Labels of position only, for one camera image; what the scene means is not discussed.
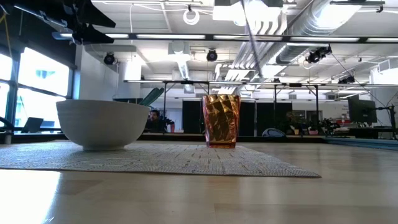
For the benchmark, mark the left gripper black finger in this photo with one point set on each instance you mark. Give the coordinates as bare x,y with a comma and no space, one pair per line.
96,38
96,17

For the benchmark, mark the white ceramic bowl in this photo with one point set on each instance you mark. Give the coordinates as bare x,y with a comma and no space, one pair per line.
101,124

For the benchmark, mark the amber faceted plastic cup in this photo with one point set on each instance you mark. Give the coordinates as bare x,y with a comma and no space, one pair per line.
221,121

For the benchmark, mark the purple straw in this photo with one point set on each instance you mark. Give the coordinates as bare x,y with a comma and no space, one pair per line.
251,34

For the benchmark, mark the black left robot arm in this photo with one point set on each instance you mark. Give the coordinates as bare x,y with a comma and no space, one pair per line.
31,7

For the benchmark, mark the person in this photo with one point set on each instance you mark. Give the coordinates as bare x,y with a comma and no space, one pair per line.
154,119

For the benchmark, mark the dark laptop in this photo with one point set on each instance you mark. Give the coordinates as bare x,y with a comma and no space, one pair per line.
32,124

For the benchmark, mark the grey woven placemat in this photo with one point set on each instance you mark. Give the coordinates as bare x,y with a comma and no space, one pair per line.
155,160

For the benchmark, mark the black computer monitor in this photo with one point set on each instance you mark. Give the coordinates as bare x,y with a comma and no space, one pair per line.
362,112

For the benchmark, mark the black ceiling camera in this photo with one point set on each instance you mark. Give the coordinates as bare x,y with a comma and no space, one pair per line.
211,55
109,58

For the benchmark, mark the overhead frame bar with lights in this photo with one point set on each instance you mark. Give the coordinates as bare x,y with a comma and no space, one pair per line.
311,39

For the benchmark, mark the silver ventilation duct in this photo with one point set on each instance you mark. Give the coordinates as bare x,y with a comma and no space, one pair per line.
311,21

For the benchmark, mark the black metal rack frame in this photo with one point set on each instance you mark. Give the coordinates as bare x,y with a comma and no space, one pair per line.
316,109

